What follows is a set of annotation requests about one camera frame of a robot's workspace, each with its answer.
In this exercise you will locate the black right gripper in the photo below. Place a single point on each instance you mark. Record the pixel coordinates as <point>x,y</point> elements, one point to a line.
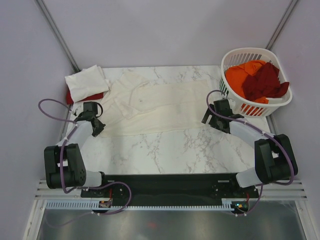
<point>212,112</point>

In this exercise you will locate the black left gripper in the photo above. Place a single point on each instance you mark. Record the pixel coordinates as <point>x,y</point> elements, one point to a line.
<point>99,129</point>

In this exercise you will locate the cream white t shirt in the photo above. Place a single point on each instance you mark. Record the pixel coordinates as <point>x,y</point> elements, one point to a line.
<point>134,106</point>

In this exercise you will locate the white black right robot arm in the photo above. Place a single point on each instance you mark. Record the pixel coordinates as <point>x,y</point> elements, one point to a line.
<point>273,156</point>

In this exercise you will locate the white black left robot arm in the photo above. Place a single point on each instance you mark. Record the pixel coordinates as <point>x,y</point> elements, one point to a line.
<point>64,164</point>

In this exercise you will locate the green t shirt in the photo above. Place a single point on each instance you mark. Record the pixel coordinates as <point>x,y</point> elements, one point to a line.
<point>222,87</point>

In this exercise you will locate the white plastic laundry basket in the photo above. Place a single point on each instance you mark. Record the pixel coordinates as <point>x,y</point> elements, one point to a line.
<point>245,107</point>

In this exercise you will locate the folded red t shirt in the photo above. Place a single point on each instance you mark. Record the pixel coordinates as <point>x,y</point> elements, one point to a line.
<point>84,93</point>

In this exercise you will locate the folded white t shirt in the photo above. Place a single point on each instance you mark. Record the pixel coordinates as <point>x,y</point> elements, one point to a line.
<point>92,76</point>

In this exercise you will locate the orange t shirt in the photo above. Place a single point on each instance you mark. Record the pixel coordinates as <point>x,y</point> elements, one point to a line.
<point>237,75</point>

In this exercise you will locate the dark red t shirt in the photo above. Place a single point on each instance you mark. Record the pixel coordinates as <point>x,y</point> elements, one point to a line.
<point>264,84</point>

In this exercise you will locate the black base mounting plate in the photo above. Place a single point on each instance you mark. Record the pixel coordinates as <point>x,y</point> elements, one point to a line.
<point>202,188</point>

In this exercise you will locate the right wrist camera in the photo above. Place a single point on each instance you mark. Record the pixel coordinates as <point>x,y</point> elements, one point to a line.
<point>222,107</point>

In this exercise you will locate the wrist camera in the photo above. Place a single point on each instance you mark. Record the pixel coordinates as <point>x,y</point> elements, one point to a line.
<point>91,106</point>
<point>222,107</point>

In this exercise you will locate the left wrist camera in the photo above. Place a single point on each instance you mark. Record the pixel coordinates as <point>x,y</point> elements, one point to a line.
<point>91,106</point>

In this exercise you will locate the white slotted cable duct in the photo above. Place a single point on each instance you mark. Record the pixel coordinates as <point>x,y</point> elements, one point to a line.
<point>104,205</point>

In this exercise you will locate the right corner metal post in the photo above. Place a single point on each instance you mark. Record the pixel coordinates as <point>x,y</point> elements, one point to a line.
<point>282,23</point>

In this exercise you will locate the corner metal post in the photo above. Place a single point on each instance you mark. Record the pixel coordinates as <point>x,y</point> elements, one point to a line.
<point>57,33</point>
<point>282,23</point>

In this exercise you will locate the left corner metal post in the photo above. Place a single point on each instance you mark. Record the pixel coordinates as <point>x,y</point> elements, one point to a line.
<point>57,33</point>

